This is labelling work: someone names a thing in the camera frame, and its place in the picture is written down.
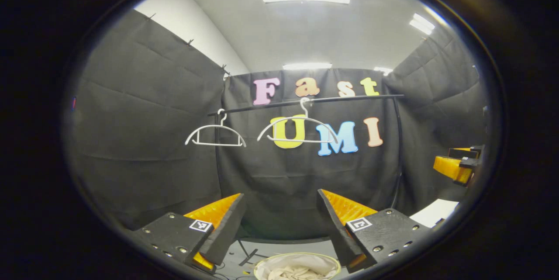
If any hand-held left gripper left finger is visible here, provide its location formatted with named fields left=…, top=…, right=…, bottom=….
left=131, top=193, right=246, bottom=275

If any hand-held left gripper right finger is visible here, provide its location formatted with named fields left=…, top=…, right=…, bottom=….
left=317, top=189, right=437, bottom=273

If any round laundry hamper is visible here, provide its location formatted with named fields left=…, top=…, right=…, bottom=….
left=253, top=252, right=341, bottom=280

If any cream white shirt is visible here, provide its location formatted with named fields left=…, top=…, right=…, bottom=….
left=262, top=256, right=337, bottom=280

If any white plastic hanger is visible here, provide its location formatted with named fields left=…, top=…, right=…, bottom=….
left=257, top=98, right=339, bottom=144
left=185, top=109, right=247, bottom=148

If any black clothes rack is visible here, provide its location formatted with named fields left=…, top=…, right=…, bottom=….
left=207, top=94, right=404, bottom=267

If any white board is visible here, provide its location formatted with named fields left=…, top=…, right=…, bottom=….
left=411, top=199, right=460, bottom=228

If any black backdrop cloth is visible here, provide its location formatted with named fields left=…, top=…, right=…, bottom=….
left=72, top=9, right=487, bottom=241

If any small ceiling light panel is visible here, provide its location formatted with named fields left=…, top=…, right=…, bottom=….
left=409, top=13, right=436, bottom=35

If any ceiling light strip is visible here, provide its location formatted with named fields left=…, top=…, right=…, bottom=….
left=283, top=62, right=332, bottom=71

